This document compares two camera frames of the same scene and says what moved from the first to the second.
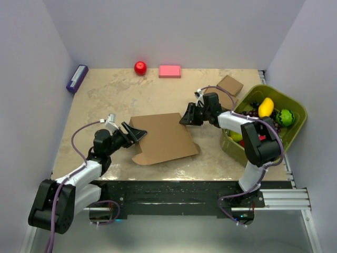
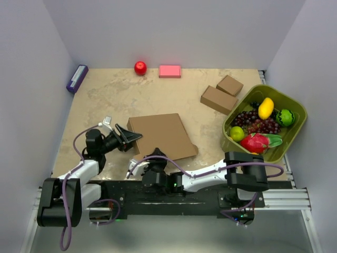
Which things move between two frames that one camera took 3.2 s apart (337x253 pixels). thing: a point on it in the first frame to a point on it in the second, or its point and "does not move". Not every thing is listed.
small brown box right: (230, 85) does not move
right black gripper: (189, 118) to (155, 162)
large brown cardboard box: (167, 138) does not move
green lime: (236, 136) does not move
